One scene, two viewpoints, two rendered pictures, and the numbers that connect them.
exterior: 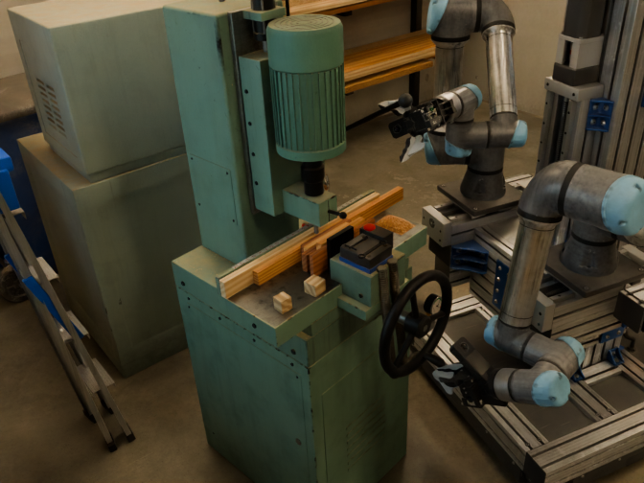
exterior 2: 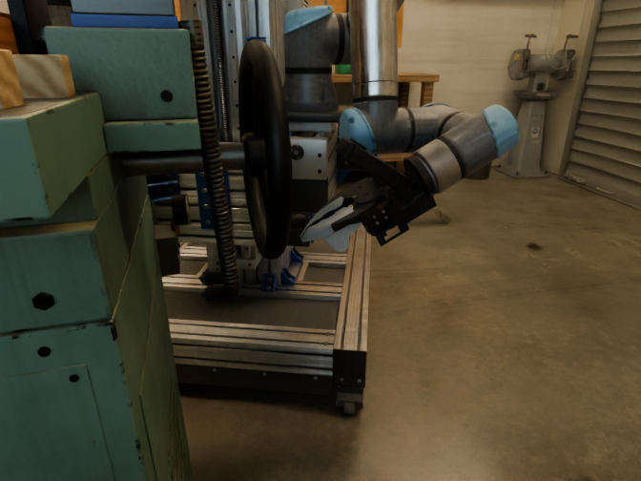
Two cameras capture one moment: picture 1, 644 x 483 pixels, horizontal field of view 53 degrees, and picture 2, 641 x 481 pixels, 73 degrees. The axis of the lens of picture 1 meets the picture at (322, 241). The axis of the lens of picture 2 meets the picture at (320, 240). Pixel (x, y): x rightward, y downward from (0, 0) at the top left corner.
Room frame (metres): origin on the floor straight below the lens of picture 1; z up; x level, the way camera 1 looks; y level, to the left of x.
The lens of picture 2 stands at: (0.90, 0.26, 0.93)
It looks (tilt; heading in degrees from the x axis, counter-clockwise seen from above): 22 degrees down; 299
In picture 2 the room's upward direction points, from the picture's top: straight up
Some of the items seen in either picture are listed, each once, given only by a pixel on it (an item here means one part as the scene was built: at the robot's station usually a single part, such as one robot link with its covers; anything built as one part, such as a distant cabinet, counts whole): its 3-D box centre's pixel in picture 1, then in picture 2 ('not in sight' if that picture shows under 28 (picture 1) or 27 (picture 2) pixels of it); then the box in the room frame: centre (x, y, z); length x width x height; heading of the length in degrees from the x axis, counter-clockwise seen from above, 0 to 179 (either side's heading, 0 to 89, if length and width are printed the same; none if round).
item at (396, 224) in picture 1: (395, 221); not in sight; (1.60, -0.21, 0.91); 0.10 x 0.07 x 0.02; 45
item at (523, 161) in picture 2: not in sight; (532, 108); (1.17, -4.01, 0.57); 0.47 x 0.37 x 1.14; 37
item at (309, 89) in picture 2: (591, 246); (308, 88); (1.48, -0.74, 0.87); 0.15 x 0.15 x 0.10
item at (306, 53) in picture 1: (308, 88); not in sight; (1.50, 0.01, 1.35); 0.18 x 0.18 x 0.31
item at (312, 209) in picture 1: (310, 205); not in sight; (1.51, 0.03, 1.03); 0.14 x 0.07 x 0.09; 45
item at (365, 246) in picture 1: (369, 245); (125, 4); (1.35, -0.12, 0.99); 0.13 x 0.11 x 0.06; 135
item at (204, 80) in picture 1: (237, 135); not in sight; (1.70, 0.22, 1.16); 0.22 x 0.22 x 0.72; 45
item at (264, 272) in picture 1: (335, 231); not in sight; (1.55, -0.04, 0.92); 0.60 x 0.02 x 0.04; 135
